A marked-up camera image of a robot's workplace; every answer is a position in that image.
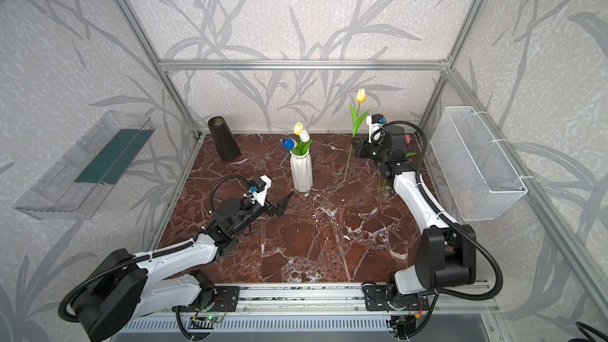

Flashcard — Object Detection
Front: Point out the bright yellow artificial tulip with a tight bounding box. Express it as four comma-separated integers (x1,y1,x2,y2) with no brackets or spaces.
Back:
343,89,369,182

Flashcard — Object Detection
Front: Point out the blue artificial tulip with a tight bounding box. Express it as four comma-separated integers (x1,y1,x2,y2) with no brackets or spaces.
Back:
280,138,298,150

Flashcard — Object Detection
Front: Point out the white artificial tulip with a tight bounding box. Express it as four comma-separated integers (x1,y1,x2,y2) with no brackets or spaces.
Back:
299,130,312,155

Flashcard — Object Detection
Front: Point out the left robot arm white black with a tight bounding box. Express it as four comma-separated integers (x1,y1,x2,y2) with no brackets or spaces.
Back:
58,193,291,341

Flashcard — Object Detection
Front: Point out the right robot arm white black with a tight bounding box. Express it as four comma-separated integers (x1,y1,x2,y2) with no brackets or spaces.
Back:
351,117,477,295

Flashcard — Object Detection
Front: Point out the white ribbed ceramic vase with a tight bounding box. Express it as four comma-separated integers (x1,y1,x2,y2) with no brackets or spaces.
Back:
291,152,313,193

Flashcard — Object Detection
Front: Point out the black cylindrical vase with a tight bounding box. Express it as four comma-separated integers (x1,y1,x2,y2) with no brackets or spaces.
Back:
207,117,241,161

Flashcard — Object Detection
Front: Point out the bunch of artificial tulips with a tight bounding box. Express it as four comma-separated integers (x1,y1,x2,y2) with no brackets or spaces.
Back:
378,134,416,196

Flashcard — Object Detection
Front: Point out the green circuit board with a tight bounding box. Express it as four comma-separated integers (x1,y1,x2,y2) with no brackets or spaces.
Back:
191,314,225,328

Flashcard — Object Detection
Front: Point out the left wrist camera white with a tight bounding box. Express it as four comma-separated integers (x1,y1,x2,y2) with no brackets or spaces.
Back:
245,175,272,207

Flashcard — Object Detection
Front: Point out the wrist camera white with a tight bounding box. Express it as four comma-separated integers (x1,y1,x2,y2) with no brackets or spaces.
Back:
366,114,386,143
245,175,272,207

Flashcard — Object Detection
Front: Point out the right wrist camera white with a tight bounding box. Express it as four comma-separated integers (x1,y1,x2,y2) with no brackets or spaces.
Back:
366,114,386,143

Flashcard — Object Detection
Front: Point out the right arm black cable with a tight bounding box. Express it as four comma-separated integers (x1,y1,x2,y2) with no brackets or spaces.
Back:
379,120,504,301

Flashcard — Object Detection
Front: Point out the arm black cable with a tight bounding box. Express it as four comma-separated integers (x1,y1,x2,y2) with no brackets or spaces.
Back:
379,120,504,301
58,239,196,324

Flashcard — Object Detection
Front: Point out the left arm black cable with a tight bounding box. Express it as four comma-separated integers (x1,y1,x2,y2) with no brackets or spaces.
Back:
58,239,196,324

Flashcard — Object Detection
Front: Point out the white wire mesh basket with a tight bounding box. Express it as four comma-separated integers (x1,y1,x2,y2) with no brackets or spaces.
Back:
431,106,528,222

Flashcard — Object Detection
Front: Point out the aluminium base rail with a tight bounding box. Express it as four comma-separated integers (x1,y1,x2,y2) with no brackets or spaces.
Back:
118,281,500,333

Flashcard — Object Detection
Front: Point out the clear plastic wall tray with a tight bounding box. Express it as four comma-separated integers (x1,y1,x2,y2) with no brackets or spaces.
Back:
14,111,155,220

